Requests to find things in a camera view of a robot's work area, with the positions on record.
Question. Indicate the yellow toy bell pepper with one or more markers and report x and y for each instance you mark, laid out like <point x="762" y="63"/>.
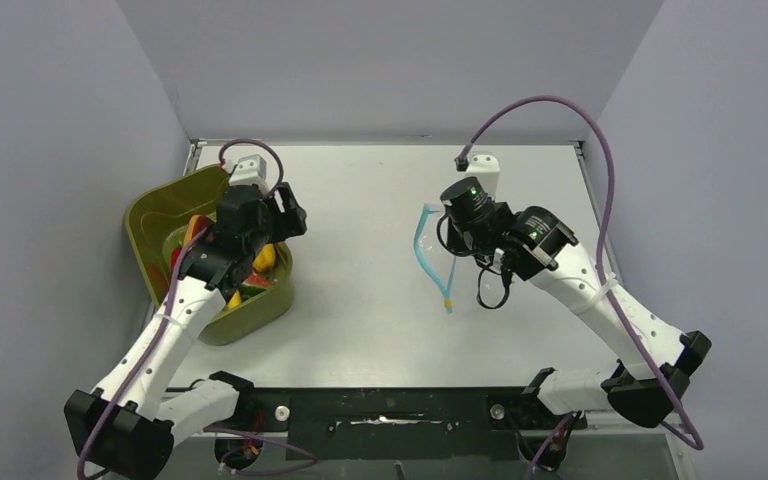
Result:
<point x="263" y="263"/>

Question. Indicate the olive green plastic bin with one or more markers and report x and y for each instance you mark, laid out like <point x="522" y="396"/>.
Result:
<point x="156" y="223"/>

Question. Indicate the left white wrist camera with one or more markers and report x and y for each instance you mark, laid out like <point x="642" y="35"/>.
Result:
<point x="250" y="170"/>

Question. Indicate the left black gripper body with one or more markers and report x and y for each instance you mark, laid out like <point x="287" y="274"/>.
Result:
<point x="278" y="226"/>

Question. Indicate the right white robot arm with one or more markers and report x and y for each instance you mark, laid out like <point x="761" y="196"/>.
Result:
<point x="655" y="360"/>

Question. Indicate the clear zip top bag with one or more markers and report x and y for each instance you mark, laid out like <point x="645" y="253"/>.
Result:
<point x="435" y="261"/>

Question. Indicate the toy watermelon slice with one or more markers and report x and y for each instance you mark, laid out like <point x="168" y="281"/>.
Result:
<point x="254" y="285"/>

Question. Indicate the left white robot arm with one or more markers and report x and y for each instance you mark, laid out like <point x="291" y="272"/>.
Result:
<point x="213" y="265"/>

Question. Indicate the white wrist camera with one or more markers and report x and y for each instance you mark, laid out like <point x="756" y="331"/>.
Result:
<point x="486" y="169"/>
<point x="250" y="170"/>

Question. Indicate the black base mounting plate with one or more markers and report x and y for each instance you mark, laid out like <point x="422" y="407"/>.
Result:
<point x="395" y="423"/>

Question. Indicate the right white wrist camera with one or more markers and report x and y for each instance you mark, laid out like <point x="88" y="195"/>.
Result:
<point x="486" y="169"/>

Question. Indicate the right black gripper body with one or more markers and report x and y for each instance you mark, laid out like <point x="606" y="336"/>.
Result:
<point x="458" y="240"/>

